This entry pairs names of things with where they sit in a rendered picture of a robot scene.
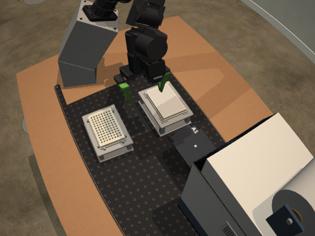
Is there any grey cylinder stub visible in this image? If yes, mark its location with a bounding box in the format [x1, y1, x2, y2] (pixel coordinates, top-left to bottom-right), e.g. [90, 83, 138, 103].
[286, 218, 292, 225]

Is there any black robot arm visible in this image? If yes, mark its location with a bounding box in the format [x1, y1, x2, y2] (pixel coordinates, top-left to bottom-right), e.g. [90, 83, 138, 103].
[82, 0, 168, 84]

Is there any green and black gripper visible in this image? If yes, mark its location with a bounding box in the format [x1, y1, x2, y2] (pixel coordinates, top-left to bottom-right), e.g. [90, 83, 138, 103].
[114, 51, 171, 104]

